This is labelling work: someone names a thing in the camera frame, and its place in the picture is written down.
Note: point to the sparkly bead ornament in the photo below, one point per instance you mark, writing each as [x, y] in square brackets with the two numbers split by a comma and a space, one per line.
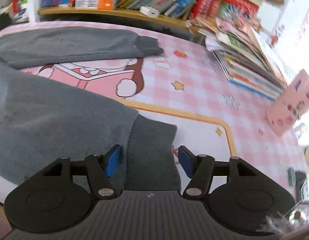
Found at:
[239, 20]

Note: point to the stack of magazines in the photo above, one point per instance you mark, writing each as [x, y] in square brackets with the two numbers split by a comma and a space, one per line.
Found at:
[244, 60]

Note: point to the grey fur pompom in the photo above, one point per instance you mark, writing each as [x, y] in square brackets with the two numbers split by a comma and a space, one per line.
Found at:
[279, 226]

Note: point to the pink checked cartoon desk mat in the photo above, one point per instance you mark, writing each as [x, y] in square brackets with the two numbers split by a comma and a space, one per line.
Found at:
[194, 92]

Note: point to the wooden bookshelf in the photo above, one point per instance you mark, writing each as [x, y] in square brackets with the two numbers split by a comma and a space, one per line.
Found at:
[107, 13]

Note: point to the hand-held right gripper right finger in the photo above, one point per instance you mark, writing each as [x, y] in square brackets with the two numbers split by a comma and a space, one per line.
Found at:
[185, 161]

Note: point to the white bag with items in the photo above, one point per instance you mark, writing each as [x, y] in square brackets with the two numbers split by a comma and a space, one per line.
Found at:
[22, 12]

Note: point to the pink printed box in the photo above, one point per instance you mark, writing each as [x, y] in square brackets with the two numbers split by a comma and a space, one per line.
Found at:
[292, 102]

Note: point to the black bag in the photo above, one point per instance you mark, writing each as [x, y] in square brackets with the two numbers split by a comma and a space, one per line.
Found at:
[2, 22]

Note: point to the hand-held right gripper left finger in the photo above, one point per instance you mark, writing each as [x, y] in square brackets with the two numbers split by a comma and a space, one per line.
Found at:
[112, 161]

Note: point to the grey sweatshirt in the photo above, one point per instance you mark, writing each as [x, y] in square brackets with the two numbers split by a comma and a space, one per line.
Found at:
[57, 120]

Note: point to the white charger plug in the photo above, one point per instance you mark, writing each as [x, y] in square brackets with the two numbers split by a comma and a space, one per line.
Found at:
[149, 11]

